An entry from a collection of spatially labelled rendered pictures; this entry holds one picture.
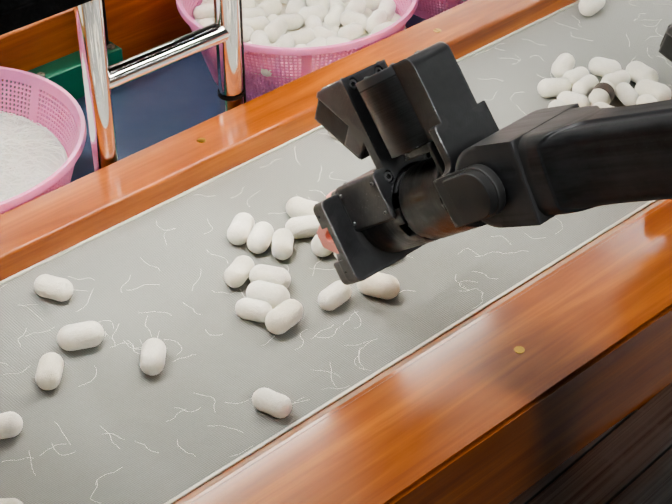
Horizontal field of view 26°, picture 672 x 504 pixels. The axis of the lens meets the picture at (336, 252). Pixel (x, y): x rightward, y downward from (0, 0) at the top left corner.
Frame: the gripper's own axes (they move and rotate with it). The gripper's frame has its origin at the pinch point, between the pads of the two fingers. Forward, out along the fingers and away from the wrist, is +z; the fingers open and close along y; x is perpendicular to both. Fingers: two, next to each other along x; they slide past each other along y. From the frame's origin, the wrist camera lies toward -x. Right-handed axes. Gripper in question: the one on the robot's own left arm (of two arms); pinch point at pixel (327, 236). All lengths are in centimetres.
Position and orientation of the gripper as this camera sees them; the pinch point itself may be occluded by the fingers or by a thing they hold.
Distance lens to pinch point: 116.4
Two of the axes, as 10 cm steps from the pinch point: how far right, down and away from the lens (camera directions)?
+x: 4.4, 9.0, 0.8
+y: -7.4, 4.1, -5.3
